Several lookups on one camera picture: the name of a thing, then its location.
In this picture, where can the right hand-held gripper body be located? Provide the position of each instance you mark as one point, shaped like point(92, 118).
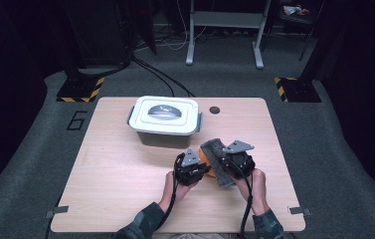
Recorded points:
point(239, 164)

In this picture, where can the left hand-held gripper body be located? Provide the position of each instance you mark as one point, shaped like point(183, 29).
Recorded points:
point(188, 174)

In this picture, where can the orange plush toy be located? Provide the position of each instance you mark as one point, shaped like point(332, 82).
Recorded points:
point(205, 158)

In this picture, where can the grey fluffy cloth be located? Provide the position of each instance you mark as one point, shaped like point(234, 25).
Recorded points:
point(213, 147)

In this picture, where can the grey storage bin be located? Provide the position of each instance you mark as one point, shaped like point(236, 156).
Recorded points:
point(163, 140)

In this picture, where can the white box lid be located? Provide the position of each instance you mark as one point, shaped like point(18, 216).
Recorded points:
point(142, 122)

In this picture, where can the person's left hand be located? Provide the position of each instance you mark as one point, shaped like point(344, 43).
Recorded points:
point(173, 195)

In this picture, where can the person's right hand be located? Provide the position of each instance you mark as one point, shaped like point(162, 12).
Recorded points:
point(258, 192)

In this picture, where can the dark round table grommet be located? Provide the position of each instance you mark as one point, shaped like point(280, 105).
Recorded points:
point(215, 110)

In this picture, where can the grey tape piece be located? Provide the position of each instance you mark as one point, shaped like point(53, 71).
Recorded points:
point(299, 211)
point(57, 210)

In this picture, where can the colourful things on shelf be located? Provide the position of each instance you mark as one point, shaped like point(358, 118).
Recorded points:
point(294, 10)

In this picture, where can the black cabinet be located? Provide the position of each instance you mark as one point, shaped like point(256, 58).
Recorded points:
point(98, 30)

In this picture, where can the black yellow striped base plate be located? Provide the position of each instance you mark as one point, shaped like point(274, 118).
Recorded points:
point(79, 91)
point(299, 91)

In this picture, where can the white metal table frame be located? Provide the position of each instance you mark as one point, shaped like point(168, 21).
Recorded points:
point(224, 19)

